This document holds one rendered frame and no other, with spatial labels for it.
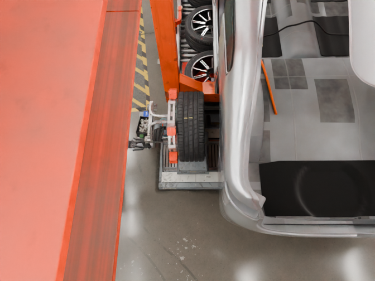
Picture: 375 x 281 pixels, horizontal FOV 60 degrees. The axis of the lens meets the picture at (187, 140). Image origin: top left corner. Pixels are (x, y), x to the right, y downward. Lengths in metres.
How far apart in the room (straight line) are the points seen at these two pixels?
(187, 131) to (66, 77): 2.35
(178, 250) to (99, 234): 3.02
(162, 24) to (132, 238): 2.19
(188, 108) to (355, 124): 1.47
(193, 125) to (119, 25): 2.01
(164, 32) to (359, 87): 1.83
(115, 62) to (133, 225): 3.05
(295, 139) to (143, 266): 1.97
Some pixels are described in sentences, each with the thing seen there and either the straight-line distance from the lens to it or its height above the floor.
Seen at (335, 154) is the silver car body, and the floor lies 0.91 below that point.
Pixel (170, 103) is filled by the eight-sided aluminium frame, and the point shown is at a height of 1.12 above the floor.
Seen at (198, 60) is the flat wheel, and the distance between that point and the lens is 4.00.
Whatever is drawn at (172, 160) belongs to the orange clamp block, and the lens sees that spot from 2.92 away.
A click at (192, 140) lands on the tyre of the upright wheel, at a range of 2.79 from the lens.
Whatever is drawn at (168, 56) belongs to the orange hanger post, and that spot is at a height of 1.28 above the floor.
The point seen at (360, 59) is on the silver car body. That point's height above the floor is 2.84.
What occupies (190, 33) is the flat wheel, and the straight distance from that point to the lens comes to 4.28.
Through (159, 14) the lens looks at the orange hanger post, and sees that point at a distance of 2.68.
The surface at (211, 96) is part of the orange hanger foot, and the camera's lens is 3.53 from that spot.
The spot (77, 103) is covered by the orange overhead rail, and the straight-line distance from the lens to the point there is 0.44.
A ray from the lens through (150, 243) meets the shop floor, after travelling 3.65.
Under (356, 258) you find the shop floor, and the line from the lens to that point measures 3.93.
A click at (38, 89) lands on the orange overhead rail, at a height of 3.22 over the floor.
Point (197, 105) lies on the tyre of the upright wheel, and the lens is 2.83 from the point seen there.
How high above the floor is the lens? 3.57
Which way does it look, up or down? 64 degrees down
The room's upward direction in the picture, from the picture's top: 4 degrees counter-clockwise
